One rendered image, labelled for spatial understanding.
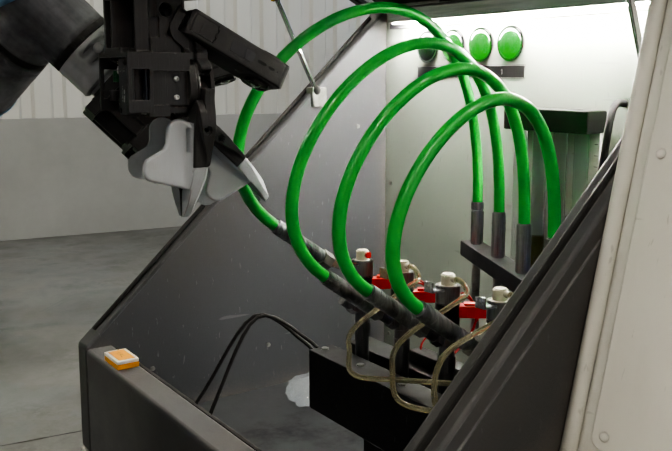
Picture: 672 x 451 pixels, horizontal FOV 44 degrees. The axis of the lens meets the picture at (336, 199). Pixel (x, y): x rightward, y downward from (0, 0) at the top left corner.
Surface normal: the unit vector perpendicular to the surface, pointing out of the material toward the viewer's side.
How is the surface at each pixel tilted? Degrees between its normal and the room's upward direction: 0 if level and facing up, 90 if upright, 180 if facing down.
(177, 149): 93
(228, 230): 90
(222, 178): 75
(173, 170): 93
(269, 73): 88
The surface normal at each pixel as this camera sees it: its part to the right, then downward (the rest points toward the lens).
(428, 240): -0.82, 0.08
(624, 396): -0.80, -0.16
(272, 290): 0.57, 0.11
